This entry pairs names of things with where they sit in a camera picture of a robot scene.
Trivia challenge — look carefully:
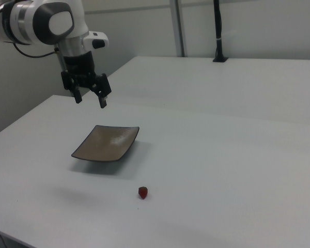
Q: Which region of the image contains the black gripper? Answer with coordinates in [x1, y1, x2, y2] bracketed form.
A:
[58, 51, 113, 109]

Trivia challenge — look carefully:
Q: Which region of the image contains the red strawberry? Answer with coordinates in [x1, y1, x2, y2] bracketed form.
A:
[137, 185, 149, 200]

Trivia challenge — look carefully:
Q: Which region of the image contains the square brown ceramic plate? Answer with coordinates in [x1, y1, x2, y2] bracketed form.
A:
[71, 125, 140, 163]

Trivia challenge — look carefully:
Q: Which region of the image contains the black pole with white band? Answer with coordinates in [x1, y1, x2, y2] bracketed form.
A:
[212, 0, 229, 63]

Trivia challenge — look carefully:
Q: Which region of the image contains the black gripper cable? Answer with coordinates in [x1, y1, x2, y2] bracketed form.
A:
[13, 41, 60, 57]

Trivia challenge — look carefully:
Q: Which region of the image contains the grey metal partition post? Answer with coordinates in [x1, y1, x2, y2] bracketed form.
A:
[169, 0, 189, 57]

